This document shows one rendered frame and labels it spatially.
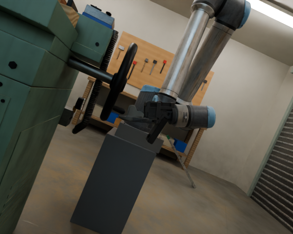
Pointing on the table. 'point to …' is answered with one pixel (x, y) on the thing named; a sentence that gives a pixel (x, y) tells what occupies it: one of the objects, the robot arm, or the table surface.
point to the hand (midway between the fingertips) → (122, 118)
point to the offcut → (72, 16)
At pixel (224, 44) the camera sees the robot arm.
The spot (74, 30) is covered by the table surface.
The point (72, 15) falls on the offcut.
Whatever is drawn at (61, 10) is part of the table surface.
